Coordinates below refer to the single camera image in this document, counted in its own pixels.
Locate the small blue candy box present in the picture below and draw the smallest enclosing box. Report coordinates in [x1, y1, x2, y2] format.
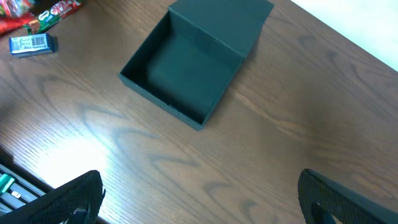
[9, 34, 56, 58]

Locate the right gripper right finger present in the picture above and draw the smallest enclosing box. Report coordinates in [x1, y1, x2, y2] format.
[297, 169, 397, 224]

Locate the red green KitKat Milo bar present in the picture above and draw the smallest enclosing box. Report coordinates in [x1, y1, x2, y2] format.
[24, 0, 83, 35]

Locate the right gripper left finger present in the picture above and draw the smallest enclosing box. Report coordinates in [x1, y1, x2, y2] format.
[1, 170, 106, 224]

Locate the black Haribo gummy bag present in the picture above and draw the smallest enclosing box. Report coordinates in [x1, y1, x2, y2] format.
[0, 0, 35, 18]

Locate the black gift box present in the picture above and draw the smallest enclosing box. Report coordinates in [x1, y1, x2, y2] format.
[119, 0, 274, 131]

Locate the red snack packet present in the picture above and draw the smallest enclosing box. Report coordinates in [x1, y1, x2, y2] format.
[1, 12, 35, 35]

